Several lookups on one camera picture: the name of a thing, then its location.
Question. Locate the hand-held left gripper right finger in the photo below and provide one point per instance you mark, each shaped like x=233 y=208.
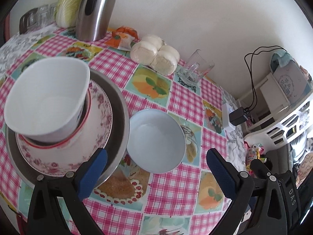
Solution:
x=220 y=173

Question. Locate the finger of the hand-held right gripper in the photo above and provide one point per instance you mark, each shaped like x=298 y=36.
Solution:
x=261 y=169

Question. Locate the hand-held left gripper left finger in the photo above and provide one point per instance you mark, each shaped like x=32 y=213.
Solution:
x=93 y=173

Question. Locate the strawberry print bowl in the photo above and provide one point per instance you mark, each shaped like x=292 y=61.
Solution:
x=80 y=124

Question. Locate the pink floral round plate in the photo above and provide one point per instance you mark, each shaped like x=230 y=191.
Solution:
x=97 y=117

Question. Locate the stainless steel basin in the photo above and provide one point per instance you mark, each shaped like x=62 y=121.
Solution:
x=119 y=117

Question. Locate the light blue bowl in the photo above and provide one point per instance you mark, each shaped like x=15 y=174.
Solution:
x=156 y=142

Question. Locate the white square bowl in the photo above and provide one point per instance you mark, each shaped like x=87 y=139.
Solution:
x=49 y=98

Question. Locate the colourful snack packet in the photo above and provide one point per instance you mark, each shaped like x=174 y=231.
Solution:
x=253 y=154

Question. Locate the patterned cloth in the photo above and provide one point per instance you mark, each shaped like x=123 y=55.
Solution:
x=302 y=164

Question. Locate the white plastic basket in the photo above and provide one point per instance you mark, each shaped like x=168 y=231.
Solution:
x=281 y=127

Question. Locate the black charger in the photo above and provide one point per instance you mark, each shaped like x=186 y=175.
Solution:
x=238 y=117

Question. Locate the white power strip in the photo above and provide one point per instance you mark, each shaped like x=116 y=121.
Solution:
x=226 y=117

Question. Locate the teal printed cushion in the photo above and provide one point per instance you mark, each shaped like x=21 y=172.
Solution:
x=291 y=83

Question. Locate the pink checkered tablecloth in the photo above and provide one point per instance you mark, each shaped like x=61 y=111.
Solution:
x=166 y=98

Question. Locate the clear glass mug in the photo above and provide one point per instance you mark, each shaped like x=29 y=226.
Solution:
x=195 y=68

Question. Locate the bag of steamed buns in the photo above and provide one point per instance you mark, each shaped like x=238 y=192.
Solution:
x=151 y=51

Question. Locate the orange snack packet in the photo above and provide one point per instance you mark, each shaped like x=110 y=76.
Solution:
x=122 y=39

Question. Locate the stainless steel thermos jug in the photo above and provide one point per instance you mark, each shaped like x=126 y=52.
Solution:
x=97 y=12

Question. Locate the dark glass jar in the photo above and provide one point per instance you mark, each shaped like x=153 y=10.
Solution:
x=27 y=22

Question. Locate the napa cabbage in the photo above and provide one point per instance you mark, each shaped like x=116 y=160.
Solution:
x=68 y=5

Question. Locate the white chair frame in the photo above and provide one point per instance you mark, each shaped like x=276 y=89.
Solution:
x=269 y=83

